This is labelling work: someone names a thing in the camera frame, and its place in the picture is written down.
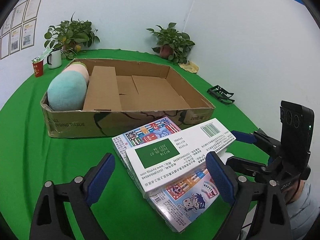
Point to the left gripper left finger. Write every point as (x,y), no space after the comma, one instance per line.
(50,219)

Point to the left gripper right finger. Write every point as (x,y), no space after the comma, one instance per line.
(270,221)

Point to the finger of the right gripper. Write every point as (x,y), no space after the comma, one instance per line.
(245,167)
(248,138)

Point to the white handheld device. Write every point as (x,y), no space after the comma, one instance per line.
(224,155)

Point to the white green medicine box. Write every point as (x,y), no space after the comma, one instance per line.
(162,162)

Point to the person grey sleeve forearm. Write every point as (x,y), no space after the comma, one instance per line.
(303,212)

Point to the yellow paper under plant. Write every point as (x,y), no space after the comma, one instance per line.
(189,67)

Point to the brown cardboard box tray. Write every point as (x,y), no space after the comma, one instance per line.
(123,95)

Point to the right potted green plant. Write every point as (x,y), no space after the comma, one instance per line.
(172,44)

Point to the potted green plant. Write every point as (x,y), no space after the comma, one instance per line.
(172,44)
(70,36)

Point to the pastel plush pillow toy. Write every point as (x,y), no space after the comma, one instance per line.
(67,91)

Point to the cardboard divider panel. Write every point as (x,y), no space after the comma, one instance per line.
(102,93)

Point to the red paper cup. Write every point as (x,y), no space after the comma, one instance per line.
(37,62)

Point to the white enamel mug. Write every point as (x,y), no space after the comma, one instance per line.
(54,59)

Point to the left potted green plant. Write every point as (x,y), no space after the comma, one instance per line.
(70,36)

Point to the black folding bracket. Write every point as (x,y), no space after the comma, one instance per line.
(221,95)

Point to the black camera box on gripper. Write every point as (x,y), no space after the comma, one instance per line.
(296,132)

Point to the framed certificates on wall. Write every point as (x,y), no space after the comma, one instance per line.
(18,30)

